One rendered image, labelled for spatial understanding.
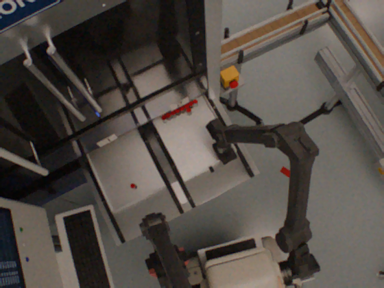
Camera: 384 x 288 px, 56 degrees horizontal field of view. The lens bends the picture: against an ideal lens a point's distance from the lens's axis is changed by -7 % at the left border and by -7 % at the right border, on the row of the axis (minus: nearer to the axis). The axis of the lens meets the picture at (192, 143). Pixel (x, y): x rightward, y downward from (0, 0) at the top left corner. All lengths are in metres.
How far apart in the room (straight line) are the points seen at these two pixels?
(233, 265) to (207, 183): 0.57
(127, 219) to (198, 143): 0.45
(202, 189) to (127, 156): 0.37
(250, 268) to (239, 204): 1.40
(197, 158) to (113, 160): 0.38
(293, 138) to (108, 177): 0.94
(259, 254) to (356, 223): 1.57
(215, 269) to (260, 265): 0.14
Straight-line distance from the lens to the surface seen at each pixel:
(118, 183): 1.73
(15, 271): 1.50
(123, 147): 1.76
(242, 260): 1.22
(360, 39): 1.96
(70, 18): 0.92
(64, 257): 1.88
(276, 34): 1.90
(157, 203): 1.69
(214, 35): 1.28
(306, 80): 2.87
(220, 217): 2.55
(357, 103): 2.29
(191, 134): 1.73
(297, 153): 1.05
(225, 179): 1.69
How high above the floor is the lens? 2.54
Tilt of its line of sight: 75 degrees down
